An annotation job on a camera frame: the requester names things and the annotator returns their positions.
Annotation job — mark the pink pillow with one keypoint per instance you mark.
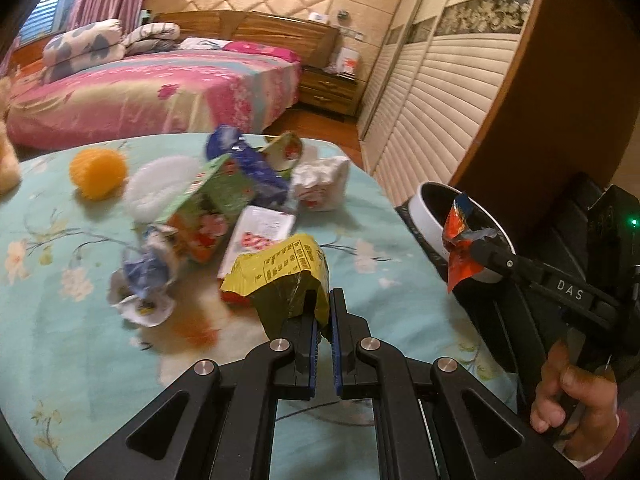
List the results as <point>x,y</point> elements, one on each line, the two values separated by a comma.
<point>260,50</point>

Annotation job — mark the wooden nightstand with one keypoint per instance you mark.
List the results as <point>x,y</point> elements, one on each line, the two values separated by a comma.
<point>327,92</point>

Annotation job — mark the white trash bin black bag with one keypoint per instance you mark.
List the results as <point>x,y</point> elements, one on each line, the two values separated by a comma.
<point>425,220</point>

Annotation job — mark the crumpled white paper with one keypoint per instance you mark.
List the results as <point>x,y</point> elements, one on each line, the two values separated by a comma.
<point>320,182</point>

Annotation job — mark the wooden headboard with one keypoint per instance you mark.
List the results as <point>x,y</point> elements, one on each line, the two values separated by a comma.
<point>280,30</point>

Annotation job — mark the white packet red print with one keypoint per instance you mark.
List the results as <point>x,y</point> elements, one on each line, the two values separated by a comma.
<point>260,230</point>

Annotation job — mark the white pillow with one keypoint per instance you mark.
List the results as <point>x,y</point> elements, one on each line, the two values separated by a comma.
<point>202,44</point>

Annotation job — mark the blue plastic wrapper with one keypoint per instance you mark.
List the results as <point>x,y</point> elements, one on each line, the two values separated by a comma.
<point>250,165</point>

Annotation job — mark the folded quilt blue heart print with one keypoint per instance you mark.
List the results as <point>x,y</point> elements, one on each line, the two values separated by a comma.
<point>80,50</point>

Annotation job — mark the beige plush toy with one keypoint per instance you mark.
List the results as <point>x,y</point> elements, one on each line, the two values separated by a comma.
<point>7,160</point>

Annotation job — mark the yellow snack packet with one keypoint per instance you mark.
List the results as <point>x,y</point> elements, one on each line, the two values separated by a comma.
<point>280,270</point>

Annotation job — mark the white red box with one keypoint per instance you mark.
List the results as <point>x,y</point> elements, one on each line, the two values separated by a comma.
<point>346,60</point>

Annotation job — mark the green carton red print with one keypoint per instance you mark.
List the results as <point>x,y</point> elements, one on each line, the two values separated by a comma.
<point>220,195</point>

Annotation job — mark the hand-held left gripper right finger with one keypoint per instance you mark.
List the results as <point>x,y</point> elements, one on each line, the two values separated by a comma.
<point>336,355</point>

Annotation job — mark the crumpled blue white wrapper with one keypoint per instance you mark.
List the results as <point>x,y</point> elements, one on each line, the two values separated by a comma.
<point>150,270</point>

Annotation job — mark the folded quilt dark leaf print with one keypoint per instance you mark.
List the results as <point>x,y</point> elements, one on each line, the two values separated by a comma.
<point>150,35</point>

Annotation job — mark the black slatted chair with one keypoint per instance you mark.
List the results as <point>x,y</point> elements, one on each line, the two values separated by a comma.
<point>530,340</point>

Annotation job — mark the green spout pouch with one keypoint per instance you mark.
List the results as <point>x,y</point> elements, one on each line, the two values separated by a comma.
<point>287,152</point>

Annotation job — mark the red snack wrapper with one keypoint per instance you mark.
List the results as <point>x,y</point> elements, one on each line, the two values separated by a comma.
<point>457,240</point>

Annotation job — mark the small white box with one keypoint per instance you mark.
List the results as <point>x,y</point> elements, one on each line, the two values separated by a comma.
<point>318,17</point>

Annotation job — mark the louvred sliding door wardrobe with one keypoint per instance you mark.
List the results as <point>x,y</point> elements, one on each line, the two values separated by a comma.
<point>440,85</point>

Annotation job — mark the white foam fruit net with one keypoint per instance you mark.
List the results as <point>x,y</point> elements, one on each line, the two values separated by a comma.
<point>157,190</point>

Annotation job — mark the bed with pink floral sheet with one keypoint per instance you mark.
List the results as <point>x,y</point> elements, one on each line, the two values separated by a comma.
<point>150,95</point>

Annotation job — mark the small dark object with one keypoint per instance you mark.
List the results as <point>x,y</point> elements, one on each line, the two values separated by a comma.
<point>343,14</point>

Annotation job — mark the person's right hand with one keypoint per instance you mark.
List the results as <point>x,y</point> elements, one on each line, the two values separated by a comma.
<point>590,400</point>

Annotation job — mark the orange foam fruit net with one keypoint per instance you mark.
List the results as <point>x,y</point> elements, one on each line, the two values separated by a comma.
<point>97,175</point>

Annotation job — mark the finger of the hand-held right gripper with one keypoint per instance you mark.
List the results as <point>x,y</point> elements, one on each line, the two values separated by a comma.
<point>505,261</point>

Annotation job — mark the window blinds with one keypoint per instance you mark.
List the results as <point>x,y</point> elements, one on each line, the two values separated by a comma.
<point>50,10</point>

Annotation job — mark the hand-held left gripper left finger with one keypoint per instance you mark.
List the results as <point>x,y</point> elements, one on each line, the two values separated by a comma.
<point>312,355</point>

